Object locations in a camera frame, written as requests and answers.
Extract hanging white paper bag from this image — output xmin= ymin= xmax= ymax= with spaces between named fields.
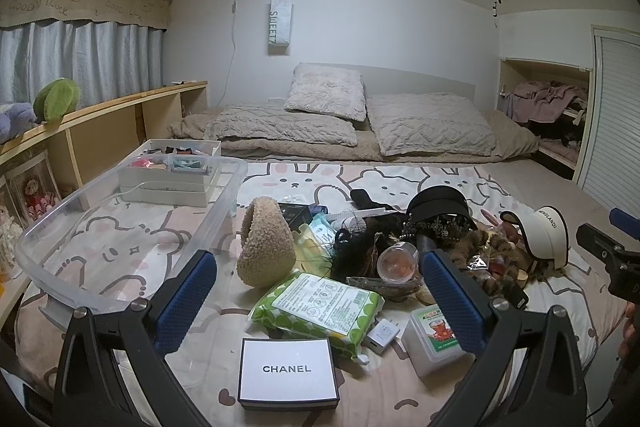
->
xmin=267 ymin=0 xmax=293 ymax=56

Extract white organizer box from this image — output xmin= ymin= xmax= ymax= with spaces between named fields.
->
xmin=117 ymin=138 xmax=222 ymax=208

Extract pile of clothes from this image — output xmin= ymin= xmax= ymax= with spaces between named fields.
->
xmin=502 ymin=80 xmax=591 ymax=143

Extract teal wipes pack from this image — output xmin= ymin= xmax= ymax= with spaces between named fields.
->
xmin=307 ymin=214 xmax=341 ymax=248

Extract white box black edge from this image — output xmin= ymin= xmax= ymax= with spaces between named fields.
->
xmin=237 ymin=337 xmax=341 ymax=411

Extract black sock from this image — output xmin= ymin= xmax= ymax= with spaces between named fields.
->
xmin=350 ymin=188 xmax=396 ymax=213

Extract purple plush toy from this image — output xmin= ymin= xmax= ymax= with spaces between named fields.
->
xmin=0 ymin=102 xmax=38 ymax=143

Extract brown furry headband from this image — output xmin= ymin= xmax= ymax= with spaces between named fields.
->
xmin=445 ymin=227 xmax=531 ymax=298

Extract beige blanket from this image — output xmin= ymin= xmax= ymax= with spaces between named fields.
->
xmin=167 ymin=107 xmax=540 ymax=163

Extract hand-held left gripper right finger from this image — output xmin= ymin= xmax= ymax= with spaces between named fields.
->
xmin=420 ymin=249 xmax=588 ymax=427

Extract brown patterned pouch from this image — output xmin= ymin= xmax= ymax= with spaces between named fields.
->
xmin=345 ymin=274 xmax=421 ymax=303

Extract fuzzy beige headband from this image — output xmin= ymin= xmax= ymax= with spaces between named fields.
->
xmin=236 ymin=196 xmax=297 ymax=290

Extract small black box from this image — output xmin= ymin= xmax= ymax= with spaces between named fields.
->
xmin=277 ymin=202 xmax=313 ymax=228

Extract person's right hand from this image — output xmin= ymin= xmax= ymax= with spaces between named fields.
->
xmin=619 ymin=302 xmax=640 ymax=358

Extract white visor cap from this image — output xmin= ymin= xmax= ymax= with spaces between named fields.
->
xmin=500 ymin=206 xmax=571 ymax=270

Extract display box with white doll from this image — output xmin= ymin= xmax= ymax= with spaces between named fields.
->
xmin=0 ymin=187 xmax=23 ymax=278

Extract fluffy beige pillow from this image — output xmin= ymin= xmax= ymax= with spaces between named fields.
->
xmin=285 ymin=63 xmax=368 ymax=123

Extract clear jar orange contents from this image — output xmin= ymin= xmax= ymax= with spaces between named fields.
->
xmin=376 ymin=243 xmax=420 ymax=280

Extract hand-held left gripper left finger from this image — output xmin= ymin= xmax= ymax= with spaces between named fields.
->
xmin=52 ymin=249 xmax=218 ymax=427

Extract black rhinestone hairband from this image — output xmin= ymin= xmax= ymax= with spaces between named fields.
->
xmin=405 ymin=212 xmax=473 ymax=240

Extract pile of small hair accessories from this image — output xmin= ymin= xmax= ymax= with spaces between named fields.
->
xmin=131 ymin=146 xmax=211 ymax=173

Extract grey curtain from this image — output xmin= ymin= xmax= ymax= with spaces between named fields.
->
xmin=0 ymin=20 xmax=165 ymax=105

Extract white hanging cable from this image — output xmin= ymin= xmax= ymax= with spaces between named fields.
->
xmin=220 ymin=0 xmax=266 ymax=108

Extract wooden shelf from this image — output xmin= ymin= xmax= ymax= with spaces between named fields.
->
xmin=0 ymin=80 xmax=208 ymax=308

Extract grey headboard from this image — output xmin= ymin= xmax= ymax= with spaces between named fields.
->
xmin=345 ymin=64 xmax=476 ymax=100

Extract green plush toy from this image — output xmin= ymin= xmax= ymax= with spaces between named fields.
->
xmin=33 ymin=78 xmax=82 ymax=124

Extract display box with red doll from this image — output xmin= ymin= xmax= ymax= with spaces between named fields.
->
xmin=4 ymin=150 xmax=63 ymax=228

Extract clear plastic container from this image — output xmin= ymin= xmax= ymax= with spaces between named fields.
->
xmin=14 ymin=156 xmax=249 ymax=315

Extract small black case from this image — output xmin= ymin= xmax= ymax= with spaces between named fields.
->
xmin=505 ymin=282 xmax=528 ymax=308

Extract white louvred wardrobe door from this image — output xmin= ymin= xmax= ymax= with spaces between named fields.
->
xmin=572 ymin=24 xmax=640 ymax=218

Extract green wet wipes pack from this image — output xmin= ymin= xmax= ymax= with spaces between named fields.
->
xmin=248 ymin=271 xmax=386 ymax=360

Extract yellow-green packet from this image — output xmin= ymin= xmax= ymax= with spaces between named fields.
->
xmin=295 ymin=227 xmax=331 ymax=268

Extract white charger plug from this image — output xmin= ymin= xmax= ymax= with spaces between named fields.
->
xmin=364 ymin=318 xmax=403 ymax=352

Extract black feather hair accessory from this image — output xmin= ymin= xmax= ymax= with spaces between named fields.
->
xmin=327 ymin=214 xmax=386 ymax=280

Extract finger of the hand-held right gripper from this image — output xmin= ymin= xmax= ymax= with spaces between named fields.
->
xmin=609 ymin=207 xmax=640 ymax=233
xmin=576 ymin=223 xmax=640 ymax=303

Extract black visor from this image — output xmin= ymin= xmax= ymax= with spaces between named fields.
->
xmin=406 ymin=186 xmax=472 ymax=228

